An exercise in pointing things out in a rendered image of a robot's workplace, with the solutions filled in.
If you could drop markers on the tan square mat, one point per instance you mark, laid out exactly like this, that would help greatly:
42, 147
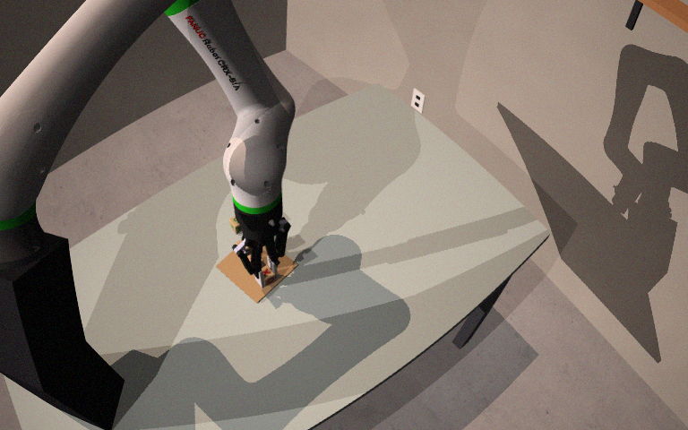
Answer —
233, 268

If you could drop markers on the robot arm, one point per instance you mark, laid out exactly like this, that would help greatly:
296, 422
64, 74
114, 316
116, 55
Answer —
39, 109

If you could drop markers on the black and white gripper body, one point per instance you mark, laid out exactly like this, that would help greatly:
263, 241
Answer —
252, 237

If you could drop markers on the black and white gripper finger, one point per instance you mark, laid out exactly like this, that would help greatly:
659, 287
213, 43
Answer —
280, 241
256, 260

